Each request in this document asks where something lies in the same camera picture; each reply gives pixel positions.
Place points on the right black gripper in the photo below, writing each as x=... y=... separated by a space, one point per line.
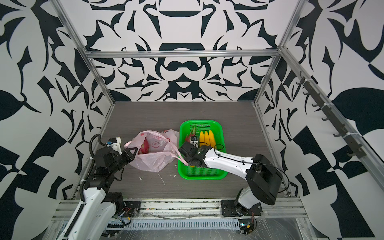
x=187 y=159

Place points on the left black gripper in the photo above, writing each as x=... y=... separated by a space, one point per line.
x=128 y=156

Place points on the green plastic basket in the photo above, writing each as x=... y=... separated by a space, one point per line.
x=194 y=173

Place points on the yellow banana bunch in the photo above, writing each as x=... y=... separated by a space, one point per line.
x=207 y=138

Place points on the pink plastic bag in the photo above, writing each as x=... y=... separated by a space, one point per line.
x=164 y=148

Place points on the pink dragon fruit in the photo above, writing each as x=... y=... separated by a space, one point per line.
x=145 y=148
x=192 y=133

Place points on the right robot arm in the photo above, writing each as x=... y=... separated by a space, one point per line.
x=264 y=180

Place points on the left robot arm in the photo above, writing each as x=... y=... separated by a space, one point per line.
x=97 y=205

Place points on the small circuit board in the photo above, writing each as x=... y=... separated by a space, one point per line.
x=247 y=226

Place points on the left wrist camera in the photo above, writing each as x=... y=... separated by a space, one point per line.
x=115 y=144

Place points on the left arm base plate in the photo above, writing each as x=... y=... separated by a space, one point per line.
x=130 y=209

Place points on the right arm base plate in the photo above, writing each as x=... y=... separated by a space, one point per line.
x=230 y=208

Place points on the white slotted cable duct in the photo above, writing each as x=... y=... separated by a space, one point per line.
x=185 y=224

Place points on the aluminium front rail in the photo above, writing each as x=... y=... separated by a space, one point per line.
x=204 y=208

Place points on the black wall hook rail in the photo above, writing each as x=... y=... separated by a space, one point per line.
x=333 y=116

